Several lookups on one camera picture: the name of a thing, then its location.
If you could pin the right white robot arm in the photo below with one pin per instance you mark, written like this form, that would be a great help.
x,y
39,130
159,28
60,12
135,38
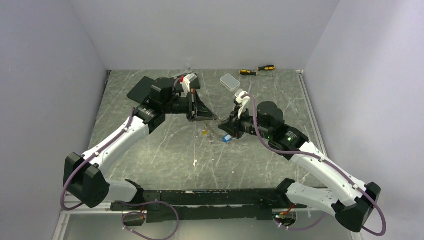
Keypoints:
x,y
267,122

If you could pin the aluminium frame rail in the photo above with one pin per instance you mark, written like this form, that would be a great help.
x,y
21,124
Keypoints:
x,y
318,126

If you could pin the silver wrench right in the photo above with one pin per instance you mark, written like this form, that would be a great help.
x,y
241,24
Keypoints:
x,y
251,84

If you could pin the silver wrench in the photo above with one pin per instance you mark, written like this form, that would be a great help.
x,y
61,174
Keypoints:
x,y
185,72
251,84

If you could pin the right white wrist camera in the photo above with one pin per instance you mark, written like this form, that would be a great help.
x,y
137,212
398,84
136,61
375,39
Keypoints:
x,y
242,99

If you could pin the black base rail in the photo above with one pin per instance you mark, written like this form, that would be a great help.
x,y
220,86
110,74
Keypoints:
x,y
261,204

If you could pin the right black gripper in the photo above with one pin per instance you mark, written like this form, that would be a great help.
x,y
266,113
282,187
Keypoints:
x,y
233,127

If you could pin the yellow black screwdriver upper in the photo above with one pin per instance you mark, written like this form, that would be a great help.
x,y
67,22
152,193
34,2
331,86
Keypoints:
x,y
266,68

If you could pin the black flat pad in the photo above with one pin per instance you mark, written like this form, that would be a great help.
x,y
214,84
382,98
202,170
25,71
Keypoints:
x,y
141,90

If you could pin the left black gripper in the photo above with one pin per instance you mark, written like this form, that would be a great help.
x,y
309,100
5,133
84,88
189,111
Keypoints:
x,y
197,110

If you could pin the clear plastic box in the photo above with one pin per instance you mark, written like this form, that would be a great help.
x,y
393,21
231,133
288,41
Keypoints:
x,y
230,82

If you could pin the yellow black screwdriver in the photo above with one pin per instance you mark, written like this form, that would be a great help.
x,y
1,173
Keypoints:
x,y
266,68
245,72

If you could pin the silver wrench back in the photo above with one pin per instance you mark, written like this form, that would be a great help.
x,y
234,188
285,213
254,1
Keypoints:
x,y
185,72

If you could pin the yellow black screwdriver lower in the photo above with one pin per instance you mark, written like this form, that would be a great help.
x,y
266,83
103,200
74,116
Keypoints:
x,y
245,72

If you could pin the black flat box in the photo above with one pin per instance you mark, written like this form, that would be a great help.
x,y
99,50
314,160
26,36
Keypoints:
x,y
177,86

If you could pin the large metal keyring with rings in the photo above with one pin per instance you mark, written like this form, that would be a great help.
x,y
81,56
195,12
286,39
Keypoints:
x,y
214,134

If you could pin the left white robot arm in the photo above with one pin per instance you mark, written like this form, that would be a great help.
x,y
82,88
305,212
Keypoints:
x,y
84,182

